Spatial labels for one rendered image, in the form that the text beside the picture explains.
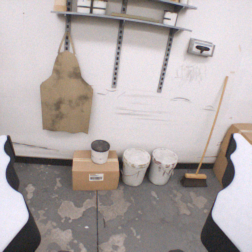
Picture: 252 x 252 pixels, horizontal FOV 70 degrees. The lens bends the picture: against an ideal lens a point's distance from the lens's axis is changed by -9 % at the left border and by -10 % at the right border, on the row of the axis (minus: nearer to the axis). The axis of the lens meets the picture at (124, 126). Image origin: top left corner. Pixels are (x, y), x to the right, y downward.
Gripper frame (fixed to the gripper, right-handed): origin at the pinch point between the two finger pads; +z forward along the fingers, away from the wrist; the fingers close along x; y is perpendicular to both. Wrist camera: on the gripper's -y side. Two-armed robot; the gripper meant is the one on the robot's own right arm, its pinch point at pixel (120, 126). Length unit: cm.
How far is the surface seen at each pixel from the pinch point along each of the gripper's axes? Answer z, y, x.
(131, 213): 114, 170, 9
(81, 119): 175, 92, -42
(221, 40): 192, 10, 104
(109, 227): 96, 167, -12
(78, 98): 173, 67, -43
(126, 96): 183, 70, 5
